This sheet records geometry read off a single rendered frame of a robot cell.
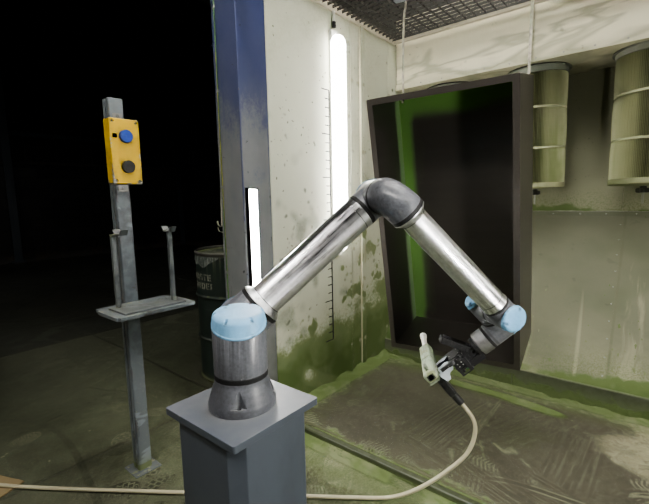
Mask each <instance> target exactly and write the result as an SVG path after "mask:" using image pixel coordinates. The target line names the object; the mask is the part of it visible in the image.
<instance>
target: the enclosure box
mask: <svg viewBox="0 0 649 504"><path fill-rule="evenodd" d="M533 92H534V75H531V74H525V73H514V74H509V75H503V76H498V77H492V78H486V79H481V80H475V81H470V82H464V83H458V84H453V85H447V86H442V87H436V88H431V89H425V90H419V91H414V92H408V93H403V94H397V95H391V96H386V97H380V98H375V99H369V100H366V101H367V111H368V121H369V131H370V140H371V150H372V160H373V169H374V179H379V178H385V177H388V178H392V179H395V180H397V181H399V182H401V183H402V184H404V185H406V186H407V187H409V188H410V189H411V190H413V191H414V192H415V193H416V194H417V195H418V196H419V197H420V198H421V199H422V200H423V201H424V210H425V211H426V212H427V213H428V214H429V215H430V216H431V217H432V218H433V219H434V220H435V222H436V223H437V224H438V225H439V226H440V227H441V228H442V229H443V230H444V231H445V232H446V233H447V234H448V235H449V236H450V238H451V239H452V240H453V241H454V242H455V243H456V244H457V245H458V246H459V247H460V248H461V249H462V250H463V251H464V252H465V254H466V255H467V256H468V257H469V258H470V259H471V260H472V261H473V262H474V263H475V264H476V265H477V266H478V267H479V269H480V270H481V271H482V272H483V273H484V274H485V275H486V276H487V277H488V278H489V279H490V280H491V281H492V282H493V283H494V285H495V286H496V287H497V288H498V289H499V290H500V291H501V292H502V293H503V294H505V295H506V296H507V297H508V298H509V299H510V300H511V302H512V303H513V304H515V305H519V306H520V307H522V308H523V309H524V310H525V312H526V322H525V324H524V326H523V327H522V328H521V329H520V330H519V331H517V332H516V333H515V334H514V335H512V336H511V337H509V338H508V339H506V340H505V341H504V342H502V343H501V344H500V345H498V346H497V347H496V348H495V349H493V350H492V351H491V352H489V353H488V354H485V353H484V352H483V353H484V354H485V356H486V358H485V359H484V360H482V361H481V362H480V363H482V364H487V365H492V366H497V367H503V368H508V369H513V370H519V371H520V368H521V365H522V361H523V358H524V355H525V351H526V348H527V345H528V341H529V338H530V334H531V296H532V194H533ZM401 100H404V102H403V103H401ZM379 228H380V237H381V247H382V257H383V267H384V276H385V286H386V296H387V305H388V315H389V325H390V335H391V344H392V347H398V348H403V349H408V350H413V351H419V352H420V350H419V349H420V347H421V346H422V341H421V339H420V334H421V333H425V334H426V335H427V343H428V344H429V345H430V346H431V347H432V349H433V351H434V355H440V356H444V355H446V354H447V353H449V352H450V351H451V350H453V349H454V348H453V347H450V346H448V345H444V344H441V343H440V342H439V336H440V334H445V335H448V336H450V337H453V338H455V339H458V340H461V341H464V342H467V343H469V345H470V342H469V341H468V339H469V338H471V336H470V334H472V333H473V332H474V331H476V330H477V329H478V328H479V327H481V326H482V325H483V324H482V323H481V322H480V321H479V320H478V319H477V318H476V317H475V316H474V315H473V314H472V312H471V311H470V310H468V309H467V307H466V306H465V299H466V297H467V296H468V295H467V294H466V293H465V292H464V291H463V290H462V289H461V288H460V287H459V286H458V285H457V284H456V283H455V282H454V280H453V279H452V278H451V277H450V276H449V275H448V274H447V273H446V272H445V271H444V270H443V269H442V268H441V267H440V266H439V265H438V264H437V263H436V262H435V261H434V260H433V259H432V258H431V257H430V256H429V255H428V254H427V253H426V252H425V251H424V250H423V249H422V248H421V246H420V245H419V244H418V243H417V242H416V241H415V240H414V239H413V238H412V237H411V236H410V235H409V234H408V233H407V232H406V231H405V230H404V229H403V228H395V227H394V226H393V225H392V224H391V223H390V222H389V221H388V220H387V219H385V218H384V217H383V216H381V217H380V218H379Z"/></svg>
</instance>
